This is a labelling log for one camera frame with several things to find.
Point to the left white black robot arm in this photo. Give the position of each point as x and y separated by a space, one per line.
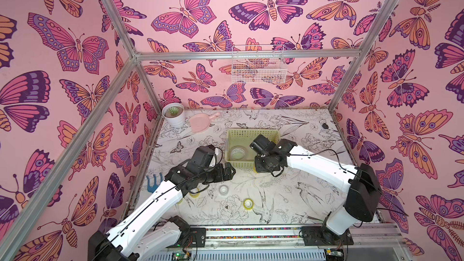
131 240

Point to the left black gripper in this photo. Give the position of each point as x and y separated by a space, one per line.
220 176

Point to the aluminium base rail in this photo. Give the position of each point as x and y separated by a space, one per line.
368 242

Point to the white wire wall basket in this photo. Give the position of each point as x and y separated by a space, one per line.
258 66

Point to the small clear tape roll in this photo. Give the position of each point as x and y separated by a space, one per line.
223 190

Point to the blue plastic fork tool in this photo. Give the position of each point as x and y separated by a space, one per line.
153 182

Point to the pink plastic scoop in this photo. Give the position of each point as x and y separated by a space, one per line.
201 122

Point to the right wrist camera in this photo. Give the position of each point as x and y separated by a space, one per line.
262 146

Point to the large clear tape roll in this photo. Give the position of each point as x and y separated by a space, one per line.
238 153

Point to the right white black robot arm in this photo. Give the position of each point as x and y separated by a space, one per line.
359 185

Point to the yellow tape roll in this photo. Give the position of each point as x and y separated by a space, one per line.
248 204
194 194

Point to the light green plastic storage basket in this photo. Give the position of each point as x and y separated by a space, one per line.
244 137

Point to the yellow tape roll front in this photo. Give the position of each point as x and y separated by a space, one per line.
248 204

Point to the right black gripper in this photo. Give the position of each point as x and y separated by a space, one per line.
267 164

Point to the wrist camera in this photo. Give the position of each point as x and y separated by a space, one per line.
262 146
204 157

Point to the yellow tape roll lower left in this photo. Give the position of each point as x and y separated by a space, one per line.
194 194

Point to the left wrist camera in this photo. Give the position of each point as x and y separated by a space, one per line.
204 157

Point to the white pot with succulent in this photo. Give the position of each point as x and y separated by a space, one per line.
174 115

